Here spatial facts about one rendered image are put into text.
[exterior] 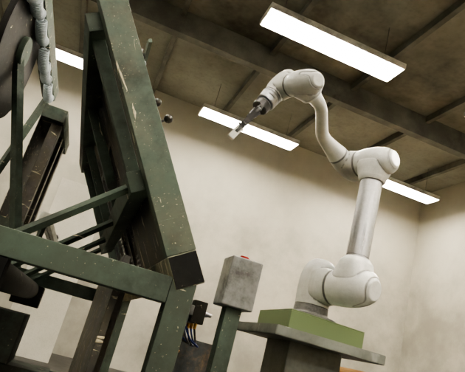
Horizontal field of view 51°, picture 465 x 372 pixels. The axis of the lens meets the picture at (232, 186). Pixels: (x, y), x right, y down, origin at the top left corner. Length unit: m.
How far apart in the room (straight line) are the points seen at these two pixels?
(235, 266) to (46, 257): 0.64
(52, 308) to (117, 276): 4.38
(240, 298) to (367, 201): 0.81
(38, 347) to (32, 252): 4.40
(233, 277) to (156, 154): 0.52
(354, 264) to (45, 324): 4.47
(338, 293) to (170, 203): 0.83
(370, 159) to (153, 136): 1.03
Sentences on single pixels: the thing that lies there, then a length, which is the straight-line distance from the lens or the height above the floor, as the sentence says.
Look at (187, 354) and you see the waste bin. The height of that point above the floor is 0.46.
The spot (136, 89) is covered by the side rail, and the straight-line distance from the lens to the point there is 1.87.
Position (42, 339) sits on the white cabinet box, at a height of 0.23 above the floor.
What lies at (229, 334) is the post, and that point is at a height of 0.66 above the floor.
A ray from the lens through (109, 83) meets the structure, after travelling 2.01.
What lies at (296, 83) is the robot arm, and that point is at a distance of 2.06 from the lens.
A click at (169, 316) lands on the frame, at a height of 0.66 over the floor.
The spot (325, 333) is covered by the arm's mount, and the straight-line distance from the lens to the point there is 2.17.
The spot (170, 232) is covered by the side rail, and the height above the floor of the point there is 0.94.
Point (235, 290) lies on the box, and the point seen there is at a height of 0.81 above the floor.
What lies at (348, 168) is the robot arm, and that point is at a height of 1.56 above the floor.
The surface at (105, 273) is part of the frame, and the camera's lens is 1.69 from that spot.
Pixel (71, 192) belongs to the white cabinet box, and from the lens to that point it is 6.20.
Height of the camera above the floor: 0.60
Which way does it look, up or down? 19 degrees up
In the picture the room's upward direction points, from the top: 15 degrees clockwise
